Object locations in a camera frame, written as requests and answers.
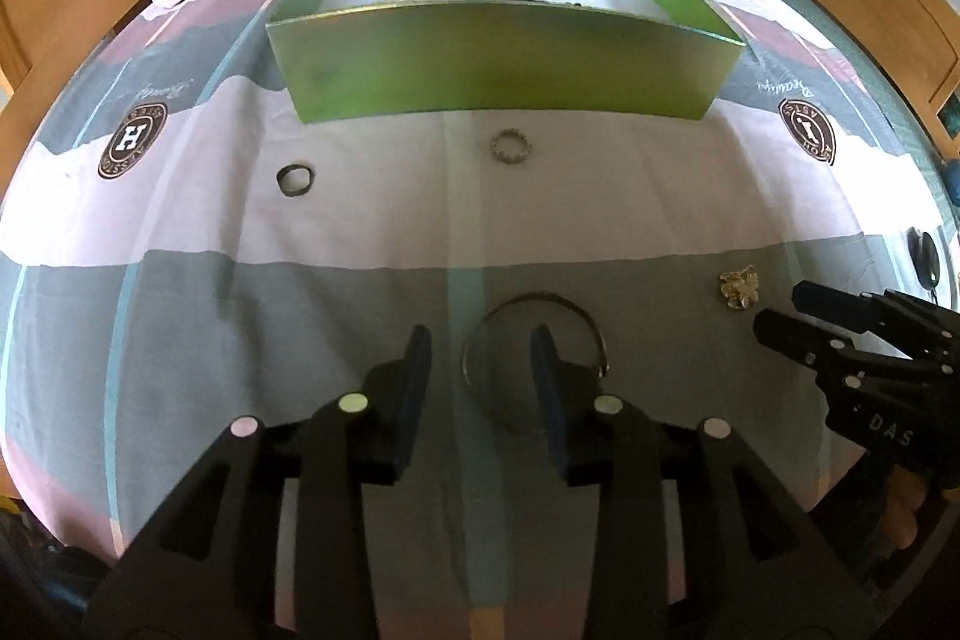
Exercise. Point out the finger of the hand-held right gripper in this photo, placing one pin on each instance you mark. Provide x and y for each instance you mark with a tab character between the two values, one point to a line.
832	304
795	336

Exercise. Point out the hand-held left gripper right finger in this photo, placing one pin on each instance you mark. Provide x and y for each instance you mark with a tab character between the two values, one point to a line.
544	385

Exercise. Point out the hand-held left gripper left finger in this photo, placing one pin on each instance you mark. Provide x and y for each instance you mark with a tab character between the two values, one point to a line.
416	385

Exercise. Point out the silver bangle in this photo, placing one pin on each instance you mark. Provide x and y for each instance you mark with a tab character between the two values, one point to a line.
537	297

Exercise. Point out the green cardboard box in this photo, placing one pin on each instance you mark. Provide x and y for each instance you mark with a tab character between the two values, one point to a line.
487	63

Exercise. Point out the person's right hand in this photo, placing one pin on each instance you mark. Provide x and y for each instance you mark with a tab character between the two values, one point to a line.
904	512

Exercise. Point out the gold flower brooch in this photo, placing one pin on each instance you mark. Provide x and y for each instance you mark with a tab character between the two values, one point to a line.
739	289

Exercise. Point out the black key fob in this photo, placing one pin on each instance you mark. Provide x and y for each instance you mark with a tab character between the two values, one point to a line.
930	269

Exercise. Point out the blue object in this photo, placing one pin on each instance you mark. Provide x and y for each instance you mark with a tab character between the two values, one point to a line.
952	179

